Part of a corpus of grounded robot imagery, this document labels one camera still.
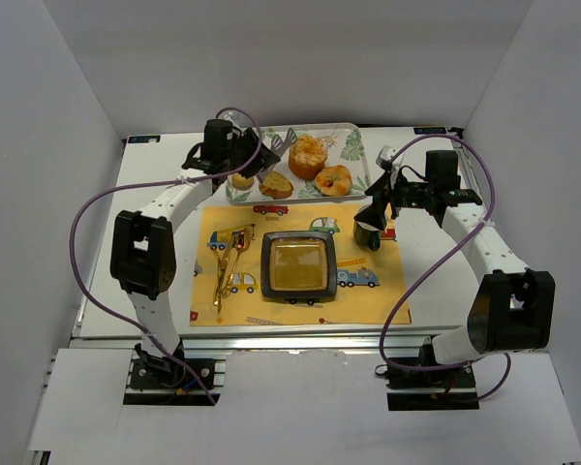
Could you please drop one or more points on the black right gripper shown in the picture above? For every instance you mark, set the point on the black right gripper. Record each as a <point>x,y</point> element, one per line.
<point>381,192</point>

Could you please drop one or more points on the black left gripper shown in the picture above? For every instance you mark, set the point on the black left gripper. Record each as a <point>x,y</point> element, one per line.
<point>254,151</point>

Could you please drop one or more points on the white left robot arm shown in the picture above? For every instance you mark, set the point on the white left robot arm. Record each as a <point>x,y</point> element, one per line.
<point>142,255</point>

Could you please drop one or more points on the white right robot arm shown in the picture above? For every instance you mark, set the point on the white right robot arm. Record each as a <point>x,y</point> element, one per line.
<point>513,307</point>

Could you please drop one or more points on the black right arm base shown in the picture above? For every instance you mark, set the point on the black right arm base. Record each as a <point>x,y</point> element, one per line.
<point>451,389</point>

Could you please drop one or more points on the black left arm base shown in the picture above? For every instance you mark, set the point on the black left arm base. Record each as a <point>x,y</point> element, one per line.
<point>158,381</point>

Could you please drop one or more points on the sliced bread piece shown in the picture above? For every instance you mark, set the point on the sliced bread piece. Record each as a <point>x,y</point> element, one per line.
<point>276,186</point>

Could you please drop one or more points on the glazed bagel bread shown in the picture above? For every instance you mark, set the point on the glazed bagel bread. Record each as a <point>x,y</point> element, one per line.
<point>334,181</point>

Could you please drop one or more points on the orange frosted bundt cake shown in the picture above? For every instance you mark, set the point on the orange frosted bundt cake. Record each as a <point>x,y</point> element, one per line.
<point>307,157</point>

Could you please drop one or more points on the dark green cup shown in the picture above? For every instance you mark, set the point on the dark green cup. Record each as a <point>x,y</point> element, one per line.
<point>367,236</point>

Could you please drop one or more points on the small round muffin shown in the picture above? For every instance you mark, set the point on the small round muffin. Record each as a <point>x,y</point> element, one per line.
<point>240,182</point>

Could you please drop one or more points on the leaf-patterned white tray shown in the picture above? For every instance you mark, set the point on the leaf-patterned white tray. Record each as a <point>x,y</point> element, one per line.
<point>343,142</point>

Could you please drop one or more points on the yellow vehicle-print placemat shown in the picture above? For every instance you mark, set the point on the yellow vehicle-print placemat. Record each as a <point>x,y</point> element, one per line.
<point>368,283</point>

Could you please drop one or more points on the gold spoon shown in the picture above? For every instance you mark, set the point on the gold spoon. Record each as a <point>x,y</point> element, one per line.
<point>241,241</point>

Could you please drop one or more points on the gold fork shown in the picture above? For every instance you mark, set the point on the gold fork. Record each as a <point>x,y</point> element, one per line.
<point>222,265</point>

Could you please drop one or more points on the black square plate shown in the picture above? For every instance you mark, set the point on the black square plate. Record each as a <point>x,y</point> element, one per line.
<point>298,266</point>

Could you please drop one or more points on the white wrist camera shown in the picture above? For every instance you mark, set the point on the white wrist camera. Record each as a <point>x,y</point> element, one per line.
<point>385,157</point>

